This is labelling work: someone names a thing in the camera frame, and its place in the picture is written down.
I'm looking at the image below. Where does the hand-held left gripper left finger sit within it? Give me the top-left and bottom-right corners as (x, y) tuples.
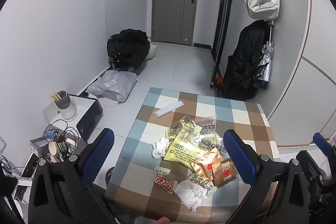
(28, 128), (115, 224)

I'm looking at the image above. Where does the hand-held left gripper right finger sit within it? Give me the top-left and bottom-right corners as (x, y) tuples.
(223, 129), (311, 224)

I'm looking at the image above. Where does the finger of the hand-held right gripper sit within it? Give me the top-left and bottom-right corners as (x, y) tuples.
(297, 132), (336, 180)

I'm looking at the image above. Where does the gold foil packet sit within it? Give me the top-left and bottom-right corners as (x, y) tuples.
(191, 148), (222, 183)
(211, 158), (239, 188)

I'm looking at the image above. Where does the yellow plastic packet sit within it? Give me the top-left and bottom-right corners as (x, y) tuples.
(163, 122), (224, 170)

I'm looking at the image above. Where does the white tissue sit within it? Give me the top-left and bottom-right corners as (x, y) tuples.
(174, 179), (208, 212)
(152, 136), (170, 160)

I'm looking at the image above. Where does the white foam sheet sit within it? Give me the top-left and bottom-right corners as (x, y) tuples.
(154, 101), (184, 118)

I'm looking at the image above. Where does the person's left hand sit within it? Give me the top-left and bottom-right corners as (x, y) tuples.
(135, 216), (172, 224)

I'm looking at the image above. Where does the clear printed wrapper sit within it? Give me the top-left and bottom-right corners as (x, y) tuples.
(194, 115), (217, 136)
(169, 115), (203, 141)

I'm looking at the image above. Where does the paper cup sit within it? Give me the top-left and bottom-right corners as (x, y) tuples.
(49, 142), (65, 163)

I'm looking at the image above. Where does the green white snack packet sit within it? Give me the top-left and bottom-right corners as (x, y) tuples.
(187, 173), (218, 194)

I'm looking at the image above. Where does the white cylindrical container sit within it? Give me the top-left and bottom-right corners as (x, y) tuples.
(56, 94), (77, 121)

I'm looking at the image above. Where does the checkered tablecloth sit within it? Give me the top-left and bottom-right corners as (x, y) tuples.
(104, 87), (281, 222)

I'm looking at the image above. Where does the white wardrobe with wood trim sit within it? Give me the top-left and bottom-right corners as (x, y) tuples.
(266, 0), (336, 148)

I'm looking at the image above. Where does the small grey box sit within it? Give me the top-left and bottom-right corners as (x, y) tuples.
(30, 136), (53, 158)

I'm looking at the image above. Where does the small white green wrapper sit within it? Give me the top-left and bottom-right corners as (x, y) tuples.
(154, 166), (171, 176)

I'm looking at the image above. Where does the grey plastic mailer bag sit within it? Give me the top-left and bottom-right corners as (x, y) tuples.
(87, 70), (138, 103)

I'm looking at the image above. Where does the red white checked wrapper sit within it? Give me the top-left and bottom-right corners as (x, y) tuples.
(155, 173), (179, 192)

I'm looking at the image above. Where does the wooden chopsticks bundle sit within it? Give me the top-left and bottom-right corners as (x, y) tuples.
(51, 91), (64, 103)

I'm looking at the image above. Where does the silver folded umbrella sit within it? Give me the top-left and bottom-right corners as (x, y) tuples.
(254, 20), (275, 89)

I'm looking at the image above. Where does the black hanging jacket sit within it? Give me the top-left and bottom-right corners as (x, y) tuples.
(223, 21), (273, 102)

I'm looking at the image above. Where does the black clothes pile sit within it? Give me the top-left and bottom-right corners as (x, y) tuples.
(107, 29), (151, 69)

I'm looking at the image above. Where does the white cloth bag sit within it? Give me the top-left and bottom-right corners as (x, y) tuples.
(143, 37), (158, 61)

